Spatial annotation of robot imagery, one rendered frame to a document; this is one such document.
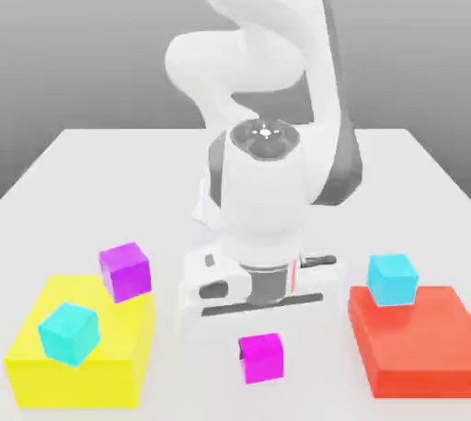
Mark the small sky blue cube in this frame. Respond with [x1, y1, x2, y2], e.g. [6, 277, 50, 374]
[366, 253, 420, 308]

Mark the large orange box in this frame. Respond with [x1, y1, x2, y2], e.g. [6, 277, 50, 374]
[347, 284, 471, 400]

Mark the small turquoise cube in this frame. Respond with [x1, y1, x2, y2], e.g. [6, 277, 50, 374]
[37, 301, 102, 369]

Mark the small purple cube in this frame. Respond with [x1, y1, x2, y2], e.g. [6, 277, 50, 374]
[98, 241, 153, 304]

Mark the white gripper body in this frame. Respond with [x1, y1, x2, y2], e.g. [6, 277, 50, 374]
[178, 282, 341, 345]

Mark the small magenta cube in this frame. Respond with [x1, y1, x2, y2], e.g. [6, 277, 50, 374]
[237, 332, 285, 385]

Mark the large yellow box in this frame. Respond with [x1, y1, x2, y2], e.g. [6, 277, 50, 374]
[3, 275, 157, 410]

